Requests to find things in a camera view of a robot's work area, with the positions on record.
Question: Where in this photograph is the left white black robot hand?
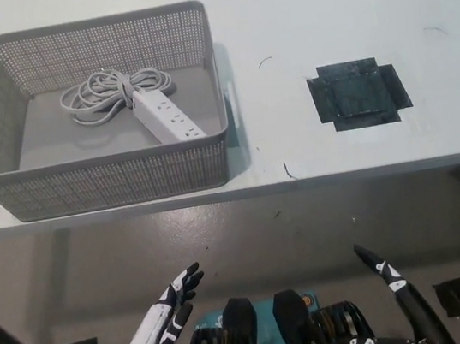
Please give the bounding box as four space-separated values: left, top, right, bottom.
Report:
105 261 216 344

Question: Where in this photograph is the black teal robot body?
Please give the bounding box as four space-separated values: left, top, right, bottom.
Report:
171 279 357 344

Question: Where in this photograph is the white power strip with cord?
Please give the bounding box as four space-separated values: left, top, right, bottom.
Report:
55 55 209 160

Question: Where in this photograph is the grey perforated plastic basket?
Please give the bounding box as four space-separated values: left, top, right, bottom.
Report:
0 0 254 225

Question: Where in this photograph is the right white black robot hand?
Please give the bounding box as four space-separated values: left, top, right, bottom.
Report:
334 231 454 344

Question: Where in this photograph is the black tape patch on table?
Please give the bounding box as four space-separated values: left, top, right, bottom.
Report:
303 51 416 135

